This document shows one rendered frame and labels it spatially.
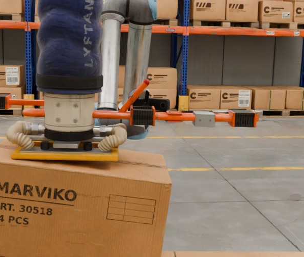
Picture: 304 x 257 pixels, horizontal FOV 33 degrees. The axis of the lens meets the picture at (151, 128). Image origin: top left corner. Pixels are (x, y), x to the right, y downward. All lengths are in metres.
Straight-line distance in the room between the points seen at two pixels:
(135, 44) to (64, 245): 1.10
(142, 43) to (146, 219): 1.03
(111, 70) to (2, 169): 0.80
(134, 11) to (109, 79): 0.35
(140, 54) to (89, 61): 0.79
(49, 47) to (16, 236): 0.61
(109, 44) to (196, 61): 8.26
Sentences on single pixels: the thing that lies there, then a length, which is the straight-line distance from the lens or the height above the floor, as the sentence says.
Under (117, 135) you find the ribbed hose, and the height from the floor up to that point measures 1.07.
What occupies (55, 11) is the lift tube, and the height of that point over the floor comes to 1.46.
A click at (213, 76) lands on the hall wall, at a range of 10.60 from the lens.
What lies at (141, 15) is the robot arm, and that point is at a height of 1.49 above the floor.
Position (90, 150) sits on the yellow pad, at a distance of 1.67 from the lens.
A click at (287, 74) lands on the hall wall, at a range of 11.13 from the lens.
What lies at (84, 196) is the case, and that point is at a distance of 1.62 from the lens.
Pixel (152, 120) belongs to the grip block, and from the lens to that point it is 1.71.
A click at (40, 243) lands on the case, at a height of 0.73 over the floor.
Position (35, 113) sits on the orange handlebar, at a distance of 1.74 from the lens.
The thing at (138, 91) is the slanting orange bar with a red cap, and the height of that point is 1.21.
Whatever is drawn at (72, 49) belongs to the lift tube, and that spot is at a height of 1.35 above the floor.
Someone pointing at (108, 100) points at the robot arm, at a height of 1.12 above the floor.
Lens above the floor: 1.39
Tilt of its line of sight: 10 degrees down
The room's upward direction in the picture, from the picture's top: 1 degrees clockwise
